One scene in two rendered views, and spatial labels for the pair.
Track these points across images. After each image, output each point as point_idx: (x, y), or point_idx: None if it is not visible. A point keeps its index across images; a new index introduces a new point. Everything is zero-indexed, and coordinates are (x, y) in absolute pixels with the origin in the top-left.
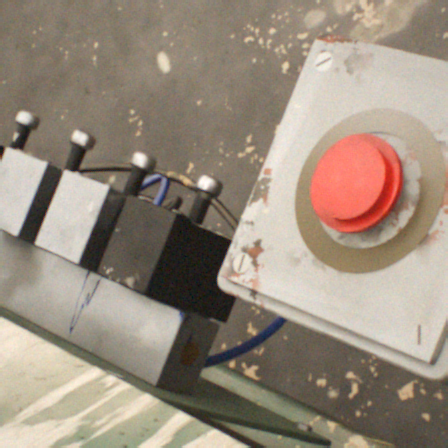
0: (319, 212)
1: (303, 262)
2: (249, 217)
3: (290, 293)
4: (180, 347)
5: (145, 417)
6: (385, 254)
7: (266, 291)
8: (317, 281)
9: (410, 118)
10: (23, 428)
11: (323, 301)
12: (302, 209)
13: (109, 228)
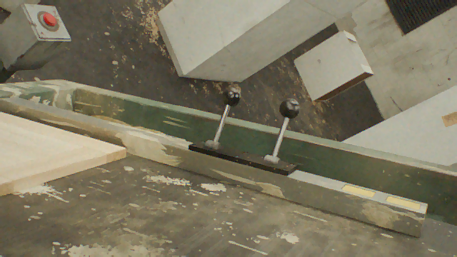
0: (49, 23)
1: (48, 32)
2: (37, 28)
3: (51, 36)
4: None
5: (6, 84)
6: (56, 28)
7: (48, 37)
8: (52, 33)
9: (45, 11)
10: (3, 88)
11: (55, 36)
12: (43, 26)
13: None
